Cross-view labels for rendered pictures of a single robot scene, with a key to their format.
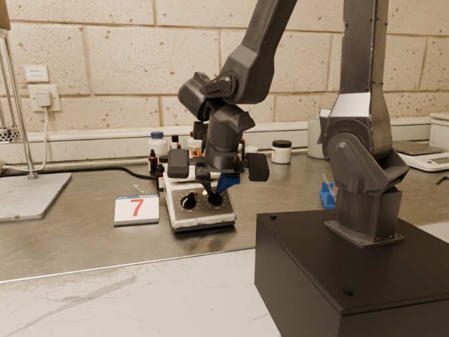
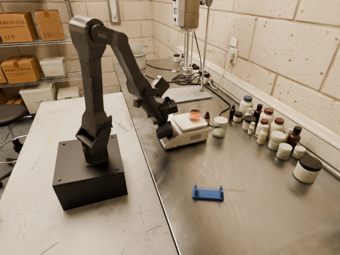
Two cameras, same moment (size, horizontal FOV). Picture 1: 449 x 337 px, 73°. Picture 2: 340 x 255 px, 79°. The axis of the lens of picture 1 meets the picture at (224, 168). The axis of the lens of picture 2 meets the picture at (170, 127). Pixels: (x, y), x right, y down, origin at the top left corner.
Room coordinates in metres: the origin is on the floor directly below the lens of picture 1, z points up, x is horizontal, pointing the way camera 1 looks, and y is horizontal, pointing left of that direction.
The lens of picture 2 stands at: (0.52, -0.68, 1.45)
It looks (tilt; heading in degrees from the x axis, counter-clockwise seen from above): 33 degrees down; 85
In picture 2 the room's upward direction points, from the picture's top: straight up
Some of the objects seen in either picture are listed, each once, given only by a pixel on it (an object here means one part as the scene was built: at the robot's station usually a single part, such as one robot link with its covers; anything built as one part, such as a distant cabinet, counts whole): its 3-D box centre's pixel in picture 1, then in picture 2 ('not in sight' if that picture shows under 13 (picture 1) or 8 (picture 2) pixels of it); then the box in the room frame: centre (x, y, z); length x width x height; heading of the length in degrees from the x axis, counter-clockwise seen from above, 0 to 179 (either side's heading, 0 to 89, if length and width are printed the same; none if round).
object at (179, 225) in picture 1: (195, 191); (183, 130); (0.64, 0.07, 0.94); 0.22 x 0.13 x 0.08; 15
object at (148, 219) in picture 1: (136, 208); not in sight; (0.59, 0.19, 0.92); 0.09 x 0.06 x 0.04; 100
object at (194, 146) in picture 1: (193, 150); (195, 112); (0.69, 0.07, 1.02); 0.06 x 0.05 x 0.08; 178
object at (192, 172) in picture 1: (192, 170); (189, 120); (0.67, 0.07, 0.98); 0.12 x 0.12 x 0.01; 15
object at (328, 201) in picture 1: (329, 194); (208, 192); (0.68, -0.25, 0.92); 0.10 x 0.03 x 0.04; 171
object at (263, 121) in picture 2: not in sight; (262, 128); (0.99, 0.05, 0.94); 0.05 x 0.05 x 0.09
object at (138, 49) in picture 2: not in sight; (137, 55); (0.40, 1.11, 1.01); 0.14 x 0.14 x 0.21
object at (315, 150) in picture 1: (325, 136); not in sight; (1.11, -0.37, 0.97); 0.18 x 0.13 x 0.15; 7
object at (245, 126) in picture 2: not in sight; (249, 123); (0.97, 0.12, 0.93); 0.05 x 0.05 x 0.06
